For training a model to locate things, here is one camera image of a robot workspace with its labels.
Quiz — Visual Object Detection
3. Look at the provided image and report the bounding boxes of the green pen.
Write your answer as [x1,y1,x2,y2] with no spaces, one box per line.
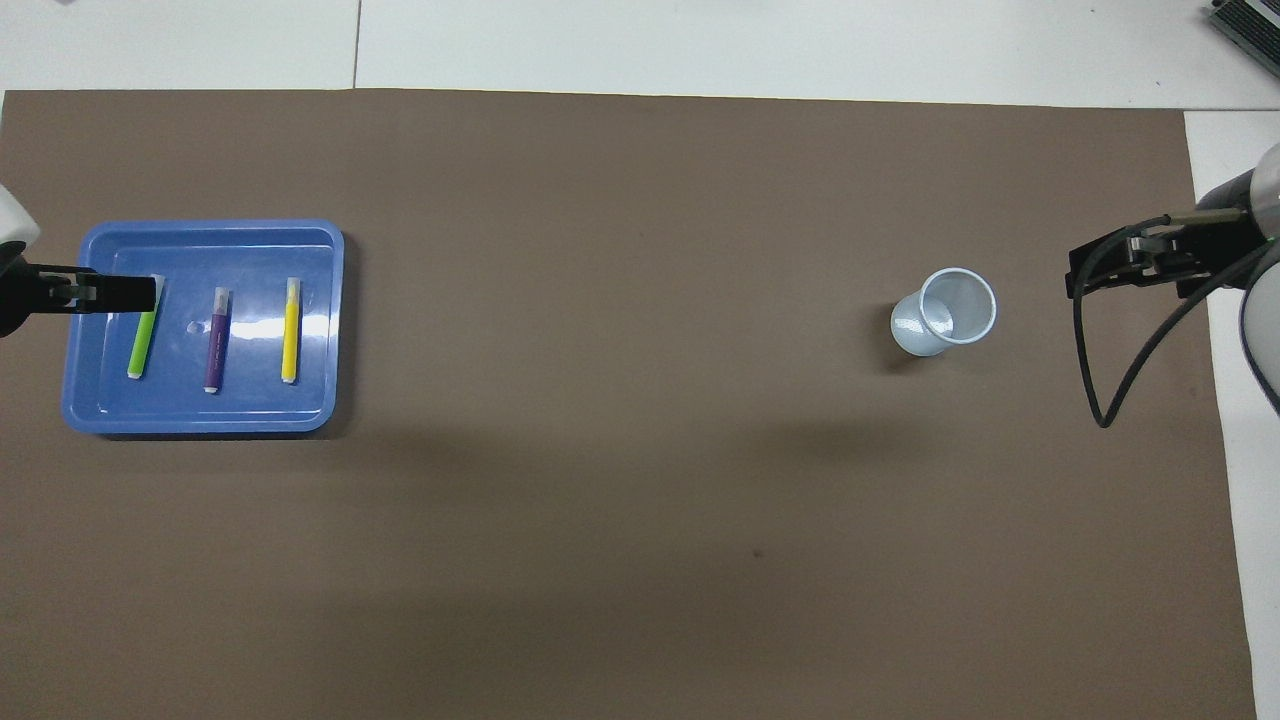
[127,275,166,381]

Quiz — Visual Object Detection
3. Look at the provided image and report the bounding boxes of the brown table mat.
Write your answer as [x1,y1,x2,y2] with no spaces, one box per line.
[0,88,1259,720]

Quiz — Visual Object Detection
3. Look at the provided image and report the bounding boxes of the blue plastic tray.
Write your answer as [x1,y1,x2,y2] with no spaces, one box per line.
[60,219,346,436]

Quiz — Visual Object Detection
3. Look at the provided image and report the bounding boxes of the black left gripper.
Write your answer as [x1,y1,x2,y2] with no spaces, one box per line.
[0,243,158,341]

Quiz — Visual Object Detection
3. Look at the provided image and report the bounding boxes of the translucent plastic cup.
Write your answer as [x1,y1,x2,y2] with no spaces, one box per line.
[890,267,998,358]

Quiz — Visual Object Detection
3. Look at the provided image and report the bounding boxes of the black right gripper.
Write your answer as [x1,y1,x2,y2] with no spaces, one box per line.
[1066,205,1263,299]

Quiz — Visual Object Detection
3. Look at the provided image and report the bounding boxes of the yellow pen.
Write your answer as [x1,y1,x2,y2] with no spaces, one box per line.
[281,277,303,385]

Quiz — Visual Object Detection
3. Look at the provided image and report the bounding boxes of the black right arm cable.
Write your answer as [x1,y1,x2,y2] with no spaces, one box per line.
[1072,208,1280,429]

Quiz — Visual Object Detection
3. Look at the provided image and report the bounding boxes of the purple pen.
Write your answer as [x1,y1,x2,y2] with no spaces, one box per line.
[204,287,232,394]

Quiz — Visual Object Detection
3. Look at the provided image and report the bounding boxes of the grey ribbed device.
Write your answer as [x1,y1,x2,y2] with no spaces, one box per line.
[1208,0,1280,53]

